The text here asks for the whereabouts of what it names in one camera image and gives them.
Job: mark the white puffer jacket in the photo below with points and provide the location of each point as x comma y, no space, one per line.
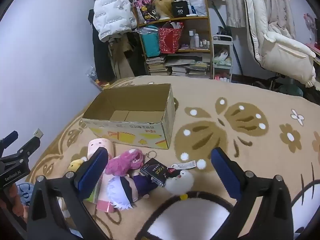
110,10

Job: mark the black hanging garment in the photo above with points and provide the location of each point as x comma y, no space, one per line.
100,55

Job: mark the beige printed blanket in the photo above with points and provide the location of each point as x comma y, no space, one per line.
250,142

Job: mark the stack of books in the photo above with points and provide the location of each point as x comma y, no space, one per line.
156,66

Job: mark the green round object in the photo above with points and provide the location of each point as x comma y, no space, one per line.
291,88

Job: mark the cream padded coat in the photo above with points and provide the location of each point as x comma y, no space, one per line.
275,45

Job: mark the beige ruffled garment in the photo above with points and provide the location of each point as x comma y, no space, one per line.
235,5

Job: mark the white plastic bag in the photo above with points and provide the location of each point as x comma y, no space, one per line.
197,0

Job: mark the blue patterned cloth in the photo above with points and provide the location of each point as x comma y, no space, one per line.
25,192

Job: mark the person's left hand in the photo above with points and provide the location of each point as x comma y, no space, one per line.
18,206

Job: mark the red gift bag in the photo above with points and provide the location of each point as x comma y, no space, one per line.
170,38

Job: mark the white-haired plush doll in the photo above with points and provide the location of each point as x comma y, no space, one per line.
121,192

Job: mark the small yellow plush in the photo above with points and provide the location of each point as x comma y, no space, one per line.
75,164

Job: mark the white trolley cart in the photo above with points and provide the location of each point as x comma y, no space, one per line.
222,55

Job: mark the pink plush roll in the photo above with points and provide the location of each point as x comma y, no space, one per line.
103,145

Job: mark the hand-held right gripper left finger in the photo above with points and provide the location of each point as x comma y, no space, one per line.
93,170

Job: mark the brown hanging coat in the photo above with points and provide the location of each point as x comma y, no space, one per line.
126,60

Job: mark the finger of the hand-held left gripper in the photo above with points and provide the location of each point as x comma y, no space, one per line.
10,137
30,145

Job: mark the wooden shelf unit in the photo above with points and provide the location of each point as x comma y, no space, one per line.
175,18

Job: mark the row of cosmetic bottles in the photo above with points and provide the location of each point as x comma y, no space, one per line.
198,40

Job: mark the teal bag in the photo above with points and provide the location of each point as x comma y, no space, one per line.
150,43

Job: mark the black box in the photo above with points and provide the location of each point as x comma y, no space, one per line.
180,10

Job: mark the white fluffy plush chick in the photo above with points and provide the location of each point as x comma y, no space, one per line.
180,183

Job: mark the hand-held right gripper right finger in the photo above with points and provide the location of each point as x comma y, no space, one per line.
225,173

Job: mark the printed cardboard box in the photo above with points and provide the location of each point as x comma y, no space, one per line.
130,133

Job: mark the pink printed bag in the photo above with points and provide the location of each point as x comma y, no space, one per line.
145,7

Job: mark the crumpled clear plastic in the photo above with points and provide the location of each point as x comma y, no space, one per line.
92,74

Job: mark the blond wig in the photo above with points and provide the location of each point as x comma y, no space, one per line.
162,3

